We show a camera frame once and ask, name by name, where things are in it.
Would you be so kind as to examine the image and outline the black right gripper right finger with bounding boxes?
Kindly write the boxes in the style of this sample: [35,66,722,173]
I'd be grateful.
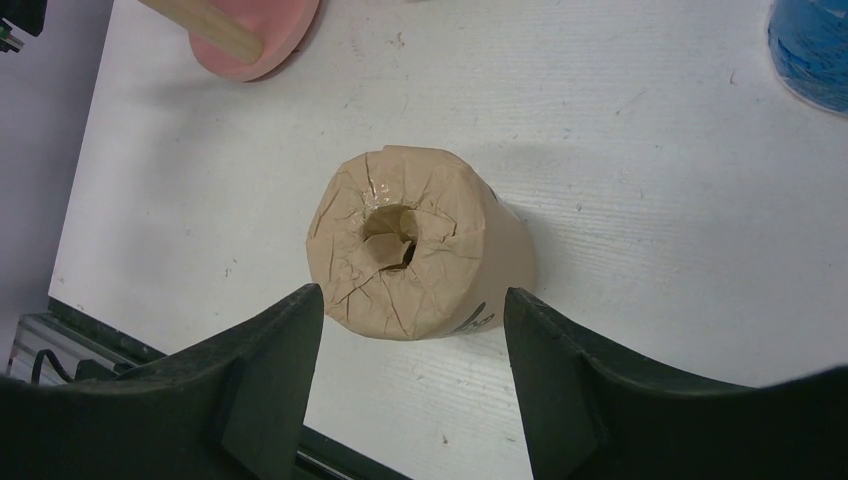
[504,288,847,479]

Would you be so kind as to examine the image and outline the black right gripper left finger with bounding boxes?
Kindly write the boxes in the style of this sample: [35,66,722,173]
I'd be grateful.
[0,283,325,480]

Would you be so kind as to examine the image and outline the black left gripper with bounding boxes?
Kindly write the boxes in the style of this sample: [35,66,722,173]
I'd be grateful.
[1,0,47,53]

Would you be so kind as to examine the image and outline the brown paper roll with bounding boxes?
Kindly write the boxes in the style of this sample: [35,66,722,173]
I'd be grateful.
[306,146,537,341]

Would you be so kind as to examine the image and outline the blue roll front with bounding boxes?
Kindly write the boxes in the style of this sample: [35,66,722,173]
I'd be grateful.
[767,0,847,117]

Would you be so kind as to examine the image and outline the pink three-tier shelf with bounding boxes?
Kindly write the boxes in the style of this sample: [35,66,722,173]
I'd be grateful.
[137,0,322,83]

